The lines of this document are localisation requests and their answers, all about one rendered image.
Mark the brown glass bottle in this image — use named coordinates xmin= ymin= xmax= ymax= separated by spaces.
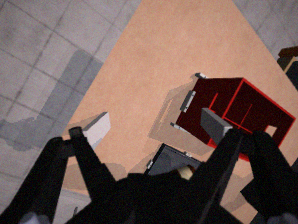
xmin=168 ymin=165 xmax=196 ymax=180

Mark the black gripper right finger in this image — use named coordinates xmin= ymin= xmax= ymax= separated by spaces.
xmin=168 ymin=108 xmax=298 ymax=224

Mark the dark red crate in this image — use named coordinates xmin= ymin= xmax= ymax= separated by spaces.
xmin=176 ymin=77 xmax=296 ymax=148

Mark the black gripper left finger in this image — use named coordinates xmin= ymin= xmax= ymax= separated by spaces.
xmin=0 ymin=112 xmax=135 ymax=224

